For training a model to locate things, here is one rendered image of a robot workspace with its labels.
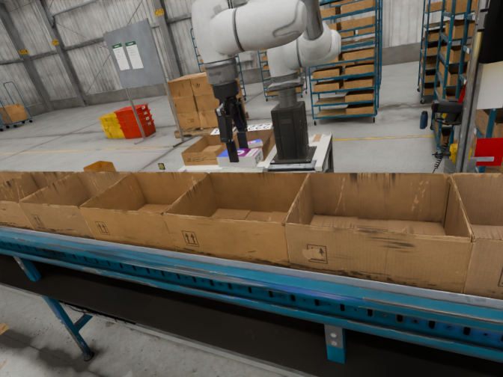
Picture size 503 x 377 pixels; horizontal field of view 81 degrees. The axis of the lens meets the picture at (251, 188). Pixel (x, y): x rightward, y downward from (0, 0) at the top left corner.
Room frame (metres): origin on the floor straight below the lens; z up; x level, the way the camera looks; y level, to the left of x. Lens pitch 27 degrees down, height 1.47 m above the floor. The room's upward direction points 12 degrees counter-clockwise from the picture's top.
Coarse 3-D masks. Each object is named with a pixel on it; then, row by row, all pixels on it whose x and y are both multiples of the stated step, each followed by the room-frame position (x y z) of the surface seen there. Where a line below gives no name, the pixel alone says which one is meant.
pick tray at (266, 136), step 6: (246, 132) 2.22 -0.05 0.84; (252, 132) 2.20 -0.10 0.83; (258, 132) 2.19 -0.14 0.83; (264, 132) 2.17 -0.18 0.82; (270, 132) 2.15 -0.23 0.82; (234, 138) 2.11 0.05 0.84; (252, 138) 2.21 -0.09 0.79; (258, 138) 2.19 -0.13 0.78; (264, 138) 2.17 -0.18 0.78; (270, 138) 1.98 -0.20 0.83; (264, 144) 1.84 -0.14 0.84; (270, 144) 1.96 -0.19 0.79; (264, 150) 1.82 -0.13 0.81; (270, 150) 1.94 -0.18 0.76; (264, 156) 1.80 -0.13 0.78
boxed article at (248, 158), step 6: (240, 150) 0.90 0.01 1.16; (246, 150) 0.89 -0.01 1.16; (252, 150) 0.88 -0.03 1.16; (258, 150) 0.87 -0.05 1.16; (222, 156) 0.88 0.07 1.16; (228, 156) 0.87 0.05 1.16; (240, 156) 0.85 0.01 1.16; (246, 156) 0.84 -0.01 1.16; (252, 156) 0.83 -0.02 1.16; (258, 156) 0.86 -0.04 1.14; (222, 162) 0.88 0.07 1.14; (228, 162) 0.87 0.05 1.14; (234, 162) 0.86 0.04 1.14; (240, 162) 0.85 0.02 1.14; (246, 162) 0.84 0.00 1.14; (252, 162) 0.83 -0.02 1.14; (258, 162) 0.85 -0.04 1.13
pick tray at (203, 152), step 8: (208, 136) 2.34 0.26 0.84; (216, 136) 2.31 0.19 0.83; (192, 144) 2.16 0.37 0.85; (200, 144) 2.25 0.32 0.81; (208, 144) 2.35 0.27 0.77; (216, 144) 2.31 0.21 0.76; (224, 144) 2.01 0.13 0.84; (184, 152) 2.05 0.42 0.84; (192, 152) 2.13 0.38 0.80; (200, 152) 1.94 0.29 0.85; (208, 152) 1.91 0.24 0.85; (216, 152) 1.90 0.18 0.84; (184, 160) 2.00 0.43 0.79; (192, 160) 1.97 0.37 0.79; (200, 160) 1.95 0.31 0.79; (208, 160) 1.92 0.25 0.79; (216, 160) 1.89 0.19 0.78
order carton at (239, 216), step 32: (192, 192) 0.94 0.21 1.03; (224, 192) 1.02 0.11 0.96; (256, 192) 0.96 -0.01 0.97; (288, 192) 0.90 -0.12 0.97; (192, 224) 0.74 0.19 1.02; (224, 224) 0.69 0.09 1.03; (256, 224) 0.65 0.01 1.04; (224, 256) 0.71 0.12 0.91; (256, 256) 0.66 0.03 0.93; (288, 256) 0.61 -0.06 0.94
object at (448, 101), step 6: (438, 102) 1.20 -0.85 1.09; (444, 102) 1.19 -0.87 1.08; (450, 102) 1.18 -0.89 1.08; (456, 102) 1.17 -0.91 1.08; (462, 102) 1.16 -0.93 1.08; (432, 108) 1.22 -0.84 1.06; (438, 108) 1.20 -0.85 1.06; (444, 108) 1.19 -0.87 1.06; (450, 108) 1.18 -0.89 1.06; (456, 108) 1.17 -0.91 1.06; (462, 108) 1.16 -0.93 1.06; (444, 114) 1.21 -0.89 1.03; (450, 114) 1.19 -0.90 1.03; (456, 114) 1.18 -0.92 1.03; (444, 120) 1.21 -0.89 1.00; (450, 120) 1.19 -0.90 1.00; (456, 120) 1.18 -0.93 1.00
